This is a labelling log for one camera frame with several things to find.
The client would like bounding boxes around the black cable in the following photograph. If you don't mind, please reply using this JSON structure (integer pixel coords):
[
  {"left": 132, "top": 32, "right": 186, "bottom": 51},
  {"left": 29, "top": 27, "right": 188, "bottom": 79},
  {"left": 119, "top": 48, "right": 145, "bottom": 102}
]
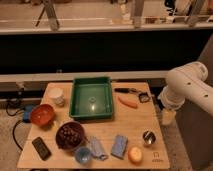
[{"left": 5, "top": 95, "right": 26, "bottom": 151}]

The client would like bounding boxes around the white paper cup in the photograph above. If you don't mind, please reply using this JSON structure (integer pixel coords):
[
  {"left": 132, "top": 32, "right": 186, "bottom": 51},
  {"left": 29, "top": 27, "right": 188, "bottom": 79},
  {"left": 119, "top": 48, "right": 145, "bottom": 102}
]
[{"left": 48, "top": 88, "right": 65, "bottom": 106}]

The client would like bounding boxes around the yellow apple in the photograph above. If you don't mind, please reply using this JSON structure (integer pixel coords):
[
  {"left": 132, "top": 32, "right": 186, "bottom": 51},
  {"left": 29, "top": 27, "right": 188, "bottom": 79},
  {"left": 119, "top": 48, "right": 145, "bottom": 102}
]
[{"left": 128, "top": 146, "right": 143, "bottom": 164}]

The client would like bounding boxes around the purple grapes bunch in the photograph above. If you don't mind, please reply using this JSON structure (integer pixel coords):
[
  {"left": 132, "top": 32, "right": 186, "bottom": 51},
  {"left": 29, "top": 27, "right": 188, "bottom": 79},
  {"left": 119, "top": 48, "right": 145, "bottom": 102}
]
[{"left": 60, "top": 126, "right": 80, "bottom": 143}]

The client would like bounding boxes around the black remote control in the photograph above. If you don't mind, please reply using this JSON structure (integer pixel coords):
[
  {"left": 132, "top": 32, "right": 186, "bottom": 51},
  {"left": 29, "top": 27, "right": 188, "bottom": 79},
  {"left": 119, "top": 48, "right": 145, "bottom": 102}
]
[{"left": 32, "top": 137, "right": 51, "bottom": 161}]

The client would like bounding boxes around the orange carrot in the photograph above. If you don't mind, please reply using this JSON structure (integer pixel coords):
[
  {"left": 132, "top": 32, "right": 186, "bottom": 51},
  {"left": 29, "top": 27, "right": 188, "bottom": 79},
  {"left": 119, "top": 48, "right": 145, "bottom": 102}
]
[{"left": 118, "top": 97, "right": 138, "bottom": 109}]

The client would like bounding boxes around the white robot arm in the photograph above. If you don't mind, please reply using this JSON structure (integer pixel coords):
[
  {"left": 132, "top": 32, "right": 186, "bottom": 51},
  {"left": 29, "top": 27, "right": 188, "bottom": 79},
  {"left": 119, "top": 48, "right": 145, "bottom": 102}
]
[{"left": 158, "top": 61, "right": 213, "bottom": 125}]

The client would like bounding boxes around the blue power adapter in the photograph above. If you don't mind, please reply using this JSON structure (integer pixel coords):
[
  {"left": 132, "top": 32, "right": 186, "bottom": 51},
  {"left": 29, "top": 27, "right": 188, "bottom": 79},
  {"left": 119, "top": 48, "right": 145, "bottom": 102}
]
[{"left": 22, "top": 105, "right": 34, "bottom": 123}]

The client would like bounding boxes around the black handled peeler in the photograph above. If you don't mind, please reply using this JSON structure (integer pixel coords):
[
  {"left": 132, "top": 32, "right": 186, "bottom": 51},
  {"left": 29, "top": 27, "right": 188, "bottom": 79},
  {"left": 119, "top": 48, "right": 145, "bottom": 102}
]
[{"left": 114, "top": 88, "right": 151, "bottom": 103}]

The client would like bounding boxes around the shiny metal cup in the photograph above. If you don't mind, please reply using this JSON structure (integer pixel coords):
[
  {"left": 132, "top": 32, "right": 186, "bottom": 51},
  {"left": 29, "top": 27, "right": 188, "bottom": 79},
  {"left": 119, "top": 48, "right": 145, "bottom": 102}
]
[{"left": 142, "top": 131, "right": 156, "bottom": 146}]

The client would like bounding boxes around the dark purple bowl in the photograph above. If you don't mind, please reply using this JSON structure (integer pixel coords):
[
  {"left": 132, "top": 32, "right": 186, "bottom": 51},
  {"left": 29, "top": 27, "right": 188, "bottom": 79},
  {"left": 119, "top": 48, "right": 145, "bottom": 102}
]
[{"left": 55, "top": 121, "right": 85, "bottom": 151}]

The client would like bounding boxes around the green plastic tray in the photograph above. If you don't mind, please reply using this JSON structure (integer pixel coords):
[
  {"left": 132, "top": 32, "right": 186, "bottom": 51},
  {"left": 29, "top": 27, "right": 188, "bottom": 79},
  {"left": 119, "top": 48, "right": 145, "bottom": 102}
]
[{"left": 69, "top": 77, "right": 114, "bottom": 120}]

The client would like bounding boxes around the small blue cup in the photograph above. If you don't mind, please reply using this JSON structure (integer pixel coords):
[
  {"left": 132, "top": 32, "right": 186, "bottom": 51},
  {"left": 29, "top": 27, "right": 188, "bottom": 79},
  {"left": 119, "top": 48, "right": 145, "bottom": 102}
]
[{"left": 75, "top": 146, "right": 91, "bottom": 165}]

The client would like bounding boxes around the blue sponge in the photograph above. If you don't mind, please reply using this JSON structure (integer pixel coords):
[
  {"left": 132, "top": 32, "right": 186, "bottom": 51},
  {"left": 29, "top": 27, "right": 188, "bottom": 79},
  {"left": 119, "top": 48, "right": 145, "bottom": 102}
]
[{"left": 111, "top": 135, "right": 128, "bottom": 159}]

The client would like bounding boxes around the orange bowl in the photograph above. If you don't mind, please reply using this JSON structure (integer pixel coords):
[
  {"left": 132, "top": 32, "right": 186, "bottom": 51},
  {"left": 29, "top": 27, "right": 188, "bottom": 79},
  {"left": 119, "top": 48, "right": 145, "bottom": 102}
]
[{"left": 30, "top": 104, "right": 55, "bottom": 127}]

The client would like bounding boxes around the blue grey cloth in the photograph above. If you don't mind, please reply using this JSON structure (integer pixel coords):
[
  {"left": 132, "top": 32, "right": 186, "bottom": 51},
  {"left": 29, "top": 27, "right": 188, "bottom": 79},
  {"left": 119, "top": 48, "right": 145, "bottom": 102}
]
[{"left": 89, "top": 136, "right": 108, "bottom": 161}]

